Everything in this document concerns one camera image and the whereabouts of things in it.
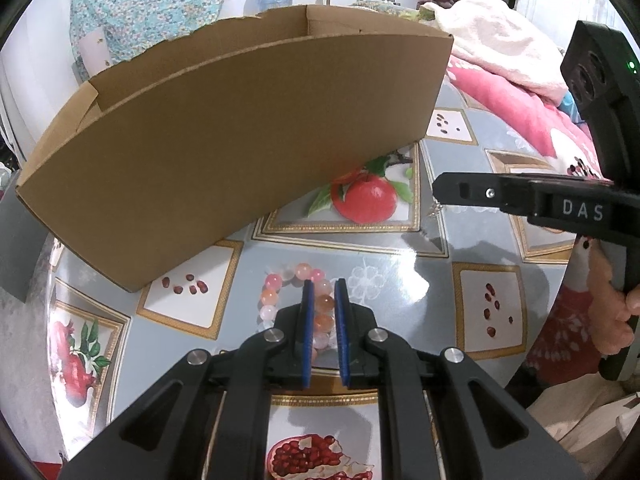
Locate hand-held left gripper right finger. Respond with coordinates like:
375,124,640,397
334,278,586,480

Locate person's right hand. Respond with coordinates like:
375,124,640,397
585,242,640,358

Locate fruit printed tablecloth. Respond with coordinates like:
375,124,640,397
47,80,576,480

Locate green patterned cloth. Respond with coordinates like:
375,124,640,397
350,0,426,23

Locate pale pink fleece blanket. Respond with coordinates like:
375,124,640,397
422,0,571,101

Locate teal floral cloth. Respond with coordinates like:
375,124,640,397
70,0,244,81

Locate grey cabinet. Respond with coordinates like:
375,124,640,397
0,180,51,303

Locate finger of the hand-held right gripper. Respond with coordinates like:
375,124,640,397
432,172,538,221

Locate pink floral blanket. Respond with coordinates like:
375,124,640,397
447,55,640,381

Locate pink bead bracelet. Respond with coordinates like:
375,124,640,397
257,261,337,361

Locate brown cardboard box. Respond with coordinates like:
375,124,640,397
15,4,456,293

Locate person's beige trousers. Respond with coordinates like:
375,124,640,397
525,375,640,480

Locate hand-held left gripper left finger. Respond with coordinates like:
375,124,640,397
57,280,315,480

